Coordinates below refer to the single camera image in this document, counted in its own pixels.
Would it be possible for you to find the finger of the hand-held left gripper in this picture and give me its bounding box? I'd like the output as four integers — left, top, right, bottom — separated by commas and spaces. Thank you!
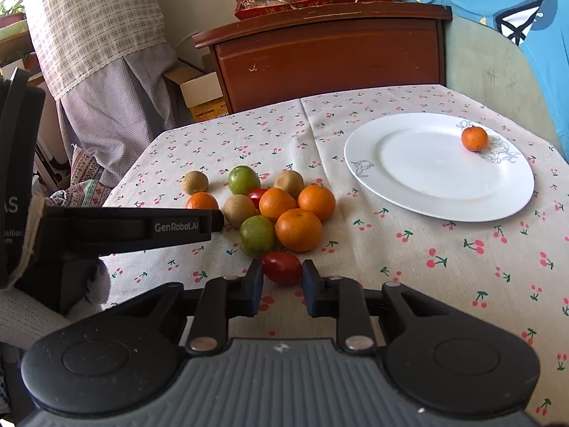
44, 207, 225, 259

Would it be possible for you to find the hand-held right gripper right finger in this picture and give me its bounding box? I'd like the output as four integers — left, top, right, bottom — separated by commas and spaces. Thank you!
301, 259, 447, 357

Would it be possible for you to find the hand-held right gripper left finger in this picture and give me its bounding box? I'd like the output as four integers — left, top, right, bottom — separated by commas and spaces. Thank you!
113, 259, 265, 357

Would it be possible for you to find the green plum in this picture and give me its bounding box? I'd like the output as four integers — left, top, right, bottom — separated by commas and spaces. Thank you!
228, 165, 261, 196
239, 215, 277, 259

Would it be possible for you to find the large orange mandarin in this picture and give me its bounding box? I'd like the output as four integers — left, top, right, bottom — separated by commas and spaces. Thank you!
275, 208, 323, 252

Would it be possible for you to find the brown kiwi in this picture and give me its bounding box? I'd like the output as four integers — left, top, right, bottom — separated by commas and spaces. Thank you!
273, 170, 305, 199
223, 194, 257, 228
181, 170, 209, 195

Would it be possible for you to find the white round plate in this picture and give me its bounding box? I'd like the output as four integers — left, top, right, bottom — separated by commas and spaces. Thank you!
344, 112, 535, 223

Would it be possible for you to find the small orange mandarin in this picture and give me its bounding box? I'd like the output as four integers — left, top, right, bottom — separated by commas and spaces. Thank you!
461, 126, 489, 152

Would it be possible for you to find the person's left hand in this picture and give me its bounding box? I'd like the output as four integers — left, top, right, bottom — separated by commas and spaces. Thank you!
0, 258, 111, 348

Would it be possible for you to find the patterned floral fabric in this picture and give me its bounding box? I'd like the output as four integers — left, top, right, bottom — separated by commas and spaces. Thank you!
47, 144, 112, 207

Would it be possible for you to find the cherry print tablecloth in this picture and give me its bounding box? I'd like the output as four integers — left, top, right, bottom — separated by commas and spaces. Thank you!
100, 84, 569, 419

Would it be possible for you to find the potted plant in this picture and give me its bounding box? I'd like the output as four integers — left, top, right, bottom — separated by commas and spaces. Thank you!
0, 0, 34, 67

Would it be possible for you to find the checked cloth cover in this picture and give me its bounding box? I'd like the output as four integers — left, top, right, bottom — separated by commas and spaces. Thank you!
24, 0, 183, 188

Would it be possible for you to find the open cardboard box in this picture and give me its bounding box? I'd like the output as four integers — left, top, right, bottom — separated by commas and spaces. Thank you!
162, 53, 229, 123

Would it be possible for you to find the brown wooden nightstand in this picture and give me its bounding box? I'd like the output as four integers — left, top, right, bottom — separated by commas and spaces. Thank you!
192, 1, 453, 114

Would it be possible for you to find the green sofa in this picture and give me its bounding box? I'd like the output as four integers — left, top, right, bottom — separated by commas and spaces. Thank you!
418, 0, 569, 161

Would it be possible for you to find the blue shirt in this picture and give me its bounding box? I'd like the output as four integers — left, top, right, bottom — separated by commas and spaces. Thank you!
395, 0, 569, 152

